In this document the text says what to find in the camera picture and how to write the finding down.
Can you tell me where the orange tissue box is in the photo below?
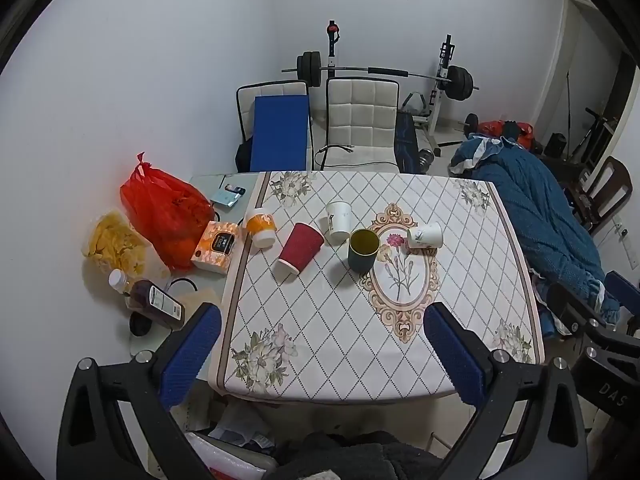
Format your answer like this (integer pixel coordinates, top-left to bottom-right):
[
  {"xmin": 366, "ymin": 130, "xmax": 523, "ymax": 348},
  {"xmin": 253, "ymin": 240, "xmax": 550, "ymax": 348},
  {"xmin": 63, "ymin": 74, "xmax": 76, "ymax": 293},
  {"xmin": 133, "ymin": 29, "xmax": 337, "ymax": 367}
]
[{"xmin": 191, "ymin": 221, "xmax": 242, "ymax": 276}]

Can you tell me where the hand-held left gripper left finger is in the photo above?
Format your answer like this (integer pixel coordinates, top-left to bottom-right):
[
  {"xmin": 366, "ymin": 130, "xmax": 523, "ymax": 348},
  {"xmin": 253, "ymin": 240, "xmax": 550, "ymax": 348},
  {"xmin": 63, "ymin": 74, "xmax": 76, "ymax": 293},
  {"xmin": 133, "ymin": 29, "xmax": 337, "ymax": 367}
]
[{"xmin": 56, "ymin": 302, "xmax": 223, "ymax": 480}]

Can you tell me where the blue mat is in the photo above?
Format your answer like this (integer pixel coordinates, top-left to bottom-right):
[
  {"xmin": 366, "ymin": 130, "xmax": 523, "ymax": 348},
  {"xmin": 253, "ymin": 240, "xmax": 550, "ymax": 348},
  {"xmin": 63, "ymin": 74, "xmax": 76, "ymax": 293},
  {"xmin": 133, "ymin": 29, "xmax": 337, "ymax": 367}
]
[{"xmin": 249, "ymin": 95, "xmax": 308, "ymax": 173}]

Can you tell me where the dark wooden chair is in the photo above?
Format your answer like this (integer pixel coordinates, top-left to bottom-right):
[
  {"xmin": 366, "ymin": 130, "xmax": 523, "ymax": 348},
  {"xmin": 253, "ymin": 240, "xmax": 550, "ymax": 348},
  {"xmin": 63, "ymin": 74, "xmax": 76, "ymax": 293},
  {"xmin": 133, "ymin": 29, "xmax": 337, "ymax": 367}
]
[{"xmin": 565, "ymin": 156, "xmax": 634, "ymax": 234}]

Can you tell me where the tall white paper cup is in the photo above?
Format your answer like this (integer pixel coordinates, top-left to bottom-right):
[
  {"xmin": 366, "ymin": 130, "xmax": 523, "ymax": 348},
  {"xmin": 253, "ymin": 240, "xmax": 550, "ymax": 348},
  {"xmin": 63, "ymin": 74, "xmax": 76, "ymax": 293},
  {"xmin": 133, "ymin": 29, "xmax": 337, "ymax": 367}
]
[{"xmin": 325, "ymin": 201, "xmax": 352, "ymax": 244}]

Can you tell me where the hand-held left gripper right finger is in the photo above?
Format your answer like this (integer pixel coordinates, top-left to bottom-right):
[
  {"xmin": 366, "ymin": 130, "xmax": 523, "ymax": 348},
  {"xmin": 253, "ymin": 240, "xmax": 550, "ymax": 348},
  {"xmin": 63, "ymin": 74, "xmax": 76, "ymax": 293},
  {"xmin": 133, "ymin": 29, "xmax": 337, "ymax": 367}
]
[{"xmin": 424, "ymin": 302, "xmax": 590, "ymax": 480}]

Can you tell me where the black scooter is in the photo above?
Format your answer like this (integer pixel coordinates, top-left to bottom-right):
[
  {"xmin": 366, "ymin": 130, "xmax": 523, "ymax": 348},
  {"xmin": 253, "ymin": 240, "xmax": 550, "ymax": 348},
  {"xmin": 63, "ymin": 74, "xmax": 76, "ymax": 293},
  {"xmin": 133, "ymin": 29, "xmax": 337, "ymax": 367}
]
[{"xmin": 570, "ymin": 107, "xmax": 619, "ymax": 162}]

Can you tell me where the white padded chair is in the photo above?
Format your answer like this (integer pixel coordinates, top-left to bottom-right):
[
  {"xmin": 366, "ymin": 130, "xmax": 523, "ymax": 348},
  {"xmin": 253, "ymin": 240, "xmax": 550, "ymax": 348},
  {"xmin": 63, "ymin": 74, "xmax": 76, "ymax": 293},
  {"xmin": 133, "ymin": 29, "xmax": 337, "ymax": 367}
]
[
  {"xmin": 236, "ymin": 81, "xmax": 314, "ymax": 172},
  {"xmin": 314, "ymin": 77, "xmax": 401, "ymax": 172}
]

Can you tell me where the light blue packet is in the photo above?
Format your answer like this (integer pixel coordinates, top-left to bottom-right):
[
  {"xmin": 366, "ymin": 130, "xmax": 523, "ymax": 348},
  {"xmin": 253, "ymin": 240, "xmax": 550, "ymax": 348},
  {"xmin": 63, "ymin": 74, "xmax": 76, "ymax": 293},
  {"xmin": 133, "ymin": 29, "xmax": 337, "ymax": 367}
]
[{"xmin": 210, "ymin": 183, "xmax": 247, "ymax": 209}]

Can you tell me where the red plastic bag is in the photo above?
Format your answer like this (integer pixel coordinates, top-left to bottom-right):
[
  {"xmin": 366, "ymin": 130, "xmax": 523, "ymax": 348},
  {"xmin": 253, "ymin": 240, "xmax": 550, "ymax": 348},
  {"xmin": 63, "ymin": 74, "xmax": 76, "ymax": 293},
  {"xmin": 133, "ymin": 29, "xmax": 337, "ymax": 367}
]
[{"xmin": 120, "ymin": 152, "xmax": 216, "ymax": 273}]

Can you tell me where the blue knitted sweater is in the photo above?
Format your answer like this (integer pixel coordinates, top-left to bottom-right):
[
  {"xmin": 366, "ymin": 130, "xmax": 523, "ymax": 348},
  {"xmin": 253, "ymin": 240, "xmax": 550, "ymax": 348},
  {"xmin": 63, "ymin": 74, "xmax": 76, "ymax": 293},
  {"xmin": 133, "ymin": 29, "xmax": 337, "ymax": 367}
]
[{"xmin": 447, "ymin": 132, "xmax": 623, "ymax": 327}]

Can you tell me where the dark liquid bottle white cap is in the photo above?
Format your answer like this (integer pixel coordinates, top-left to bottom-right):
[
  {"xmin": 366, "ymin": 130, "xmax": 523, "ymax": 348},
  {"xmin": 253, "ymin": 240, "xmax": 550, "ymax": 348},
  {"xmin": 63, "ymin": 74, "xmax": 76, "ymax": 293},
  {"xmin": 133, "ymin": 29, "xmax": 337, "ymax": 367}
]
[{"xmin": 109, "ymin": 269, "xmax": 186, "ymax": 331}]

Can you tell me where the dark green cup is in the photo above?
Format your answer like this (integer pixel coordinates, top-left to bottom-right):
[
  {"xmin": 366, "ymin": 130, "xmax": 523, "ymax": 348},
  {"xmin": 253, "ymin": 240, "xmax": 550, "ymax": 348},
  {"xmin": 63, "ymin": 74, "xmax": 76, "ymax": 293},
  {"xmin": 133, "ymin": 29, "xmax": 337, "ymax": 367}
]
[{"xmin": 348, "ymin": 229, "xmax": 381, "ymax": 274}]

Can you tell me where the red paper cup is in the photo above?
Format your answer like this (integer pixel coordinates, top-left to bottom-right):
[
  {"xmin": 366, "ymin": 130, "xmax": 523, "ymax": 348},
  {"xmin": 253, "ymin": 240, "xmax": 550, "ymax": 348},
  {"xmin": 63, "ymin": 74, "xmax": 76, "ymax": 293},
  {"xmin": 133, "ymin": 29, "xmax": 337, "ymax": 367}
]
[{"xmin": 272, "ymin": 222, "xmax": 325, "ymax": 278}]

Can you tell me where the floral diamond-pattern tablecloth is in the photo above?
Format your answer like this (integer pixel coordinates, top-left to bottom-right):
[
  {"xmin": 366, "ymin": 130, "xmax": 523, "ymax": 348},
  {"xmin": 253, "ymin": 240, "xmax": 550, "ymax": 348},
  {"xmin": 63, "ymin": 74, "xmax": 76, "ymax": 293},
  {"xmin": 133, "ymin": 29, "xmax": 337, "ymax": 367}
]
[{"xmin": 207, "ymin": 170, "xmax": 546, "ymax": 406}]

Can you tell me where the orange and white cup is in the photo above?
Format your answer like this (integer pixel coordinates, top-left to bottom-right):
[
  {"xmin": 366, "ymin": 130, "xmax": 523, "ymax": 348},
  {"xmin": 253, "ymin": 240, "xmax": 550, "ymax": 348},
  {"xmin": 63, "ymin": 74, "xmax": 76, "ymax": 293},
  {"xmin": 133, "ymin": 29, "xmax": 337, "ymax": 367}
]
[{"xmin": 245, "ymin": 208, "xmax": 277, "ymax": 248}]

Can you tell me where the white barbell rack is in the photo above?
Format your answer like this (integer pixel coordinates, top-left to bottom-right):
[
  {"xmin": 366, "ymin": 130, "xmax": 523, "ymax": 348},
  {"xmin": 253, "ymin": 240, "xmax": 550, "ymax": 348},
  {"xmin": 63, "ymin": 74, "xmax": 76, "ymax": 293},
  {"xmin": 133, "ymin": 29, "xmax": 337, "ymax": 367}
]
[{"xmin": 320, "ymin": 20, "xmax": 458, "ymax": 158}]

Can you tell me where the black speaker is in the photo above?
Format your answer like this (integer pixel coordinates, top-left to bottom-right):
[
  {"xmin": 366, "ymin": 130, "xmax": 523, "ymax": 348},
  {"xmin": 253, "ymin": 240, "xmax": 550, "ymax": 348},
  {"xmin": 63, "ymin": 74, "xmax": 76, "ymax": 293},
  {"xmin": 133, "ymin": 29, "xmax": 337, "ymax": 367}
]
[{"xmin": 545, "ymin": 132, "xmax": 569, "ymax": 159}]

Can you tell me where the black barbell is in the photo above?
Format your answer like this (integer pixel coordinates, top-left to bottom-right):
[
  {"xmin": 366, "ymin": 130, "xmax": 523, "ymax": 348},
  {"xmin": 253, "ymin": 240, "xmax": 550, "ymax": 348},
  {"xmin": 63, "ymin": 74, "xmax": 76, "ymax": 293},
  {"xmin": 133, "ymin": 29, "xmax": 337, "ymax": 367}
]
[{"xmin": 281, "ymin": 51, "xmax": 479, "ymax": 101}]

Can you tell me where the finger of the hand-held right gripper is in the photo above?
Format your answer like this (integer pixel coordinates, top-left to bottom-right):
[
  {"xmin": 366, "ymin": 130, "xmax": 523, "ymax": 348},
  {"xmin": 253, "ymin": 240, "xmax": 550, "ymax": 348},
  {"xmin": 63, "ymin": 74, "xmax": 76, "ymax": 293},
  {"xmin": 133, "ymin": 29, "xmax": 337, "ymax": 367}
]
[
  {"xmin": 546, "ymin": 281, "xmax": 610, "ymax": 337},
  {"xmin": 604, "ymin": 270, "xmax": 640, "ymax": 337}
]

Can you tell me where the white cup with leaf print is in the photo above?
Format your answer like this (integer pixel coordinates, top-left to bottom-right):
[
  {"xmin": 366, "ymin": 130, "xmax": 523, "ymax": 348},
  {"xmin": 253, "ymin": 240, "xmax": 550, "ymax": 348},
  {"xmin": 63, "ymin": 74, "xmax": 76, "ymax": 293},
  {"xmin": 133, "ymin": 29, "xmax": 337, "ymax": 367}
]
[{"xmin": 406, "ymin": 221, "xmax": 444, "ymax": 252}]

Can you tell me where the clear bag of yellow chips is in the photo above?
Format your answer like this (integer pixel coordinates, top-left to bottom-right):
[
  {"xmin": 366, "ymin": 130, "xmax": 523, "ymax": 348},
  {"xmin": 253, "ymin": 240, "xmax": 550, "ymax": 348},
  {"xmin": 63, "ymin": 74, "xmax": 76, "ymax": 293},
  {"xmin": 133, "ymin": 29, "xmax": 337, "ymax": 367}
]
[{"xmin": 81, "ymin": 211, "xmax": 171, "ymax": 282}]

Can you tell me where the person's dark fleece clothing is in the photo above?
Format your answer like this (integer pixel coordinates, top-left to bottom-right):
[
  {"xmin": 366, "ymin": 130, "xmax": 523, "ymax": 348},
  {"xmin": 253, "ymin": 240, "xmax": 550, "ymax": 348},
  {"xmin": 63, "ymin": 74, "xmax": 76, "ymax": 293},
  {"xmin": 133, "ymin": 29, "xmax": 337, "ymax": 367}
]
[{"xmin": 274, "ymin": 430, "xmax": 447, "ymax": 480}]

